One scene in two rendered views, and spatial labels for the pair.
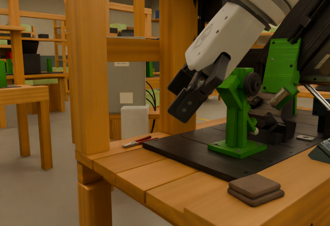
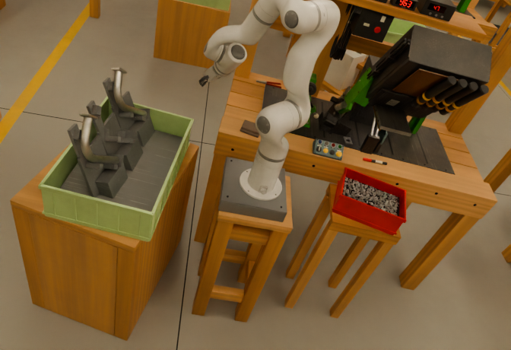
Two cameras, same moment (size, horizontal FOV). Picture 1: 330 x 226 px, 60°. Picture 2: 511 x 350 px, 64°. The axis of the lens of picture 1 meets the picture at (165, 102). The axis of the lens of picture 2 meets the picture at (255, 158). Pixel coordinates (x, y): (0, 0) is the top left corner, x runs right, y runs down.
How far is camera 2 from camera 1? 1.69 m
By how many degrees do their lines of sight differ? 43
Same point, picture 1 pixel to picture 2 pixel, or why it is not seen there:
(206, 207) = (228, 120)
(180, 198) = (232, 114)
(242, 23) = (211, 71)
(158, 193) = (228, 108)
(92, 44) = not seen: hidden behind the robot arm
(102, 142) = (245, 72)
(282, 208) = (248, 138)
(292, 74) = (354, 97)
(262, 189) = (248, 128)
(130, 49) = not seen: hidden behind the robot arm
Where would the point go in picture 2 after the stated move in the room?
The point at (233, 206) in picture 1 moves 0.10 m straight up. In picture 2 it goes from (236, 126) to (239, 110)
